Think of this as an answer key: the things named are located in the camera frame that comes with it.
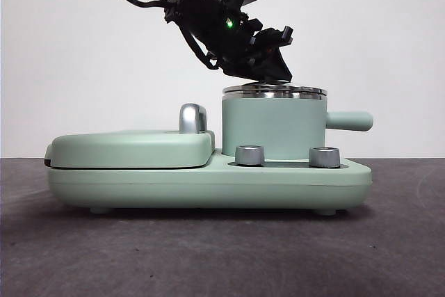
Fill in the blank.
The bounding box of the mint green breakfast maker base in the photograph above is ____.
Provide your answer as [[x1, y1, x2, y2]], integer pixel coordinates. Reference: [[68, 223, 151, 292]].
[[47, 149, 373, 215]]

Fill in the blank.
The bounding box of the chrome cover handle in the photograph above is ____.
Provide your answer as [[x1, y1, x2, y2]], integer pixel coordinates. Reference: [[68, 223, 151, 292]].
[[179, 103, 209, 135]]

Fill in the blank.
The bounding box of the glass lid with green knob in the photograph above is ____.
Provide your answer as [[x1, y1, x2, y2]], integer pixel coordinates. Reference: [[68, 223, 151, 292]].
[[222, 80, 327, 99]]

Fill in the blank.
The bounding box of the silver control knob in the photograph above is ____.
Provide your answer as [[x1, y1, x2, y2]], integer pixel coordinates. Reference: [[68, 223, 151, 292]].
[[308, 146, 341, 168], [234, 145, 266, 166]]

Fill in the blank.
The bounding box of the mint green griddle cover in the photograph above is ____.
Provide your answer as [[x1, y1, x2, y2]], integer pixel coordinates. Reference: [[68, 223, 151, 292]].
[[44, 129, 216, 169]]

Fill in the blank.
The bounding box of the mint green pot with handle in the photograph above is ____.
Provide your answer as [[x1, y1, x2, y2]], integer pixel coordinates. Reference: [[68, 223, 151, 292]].
[[220, 93, 374, 159]]

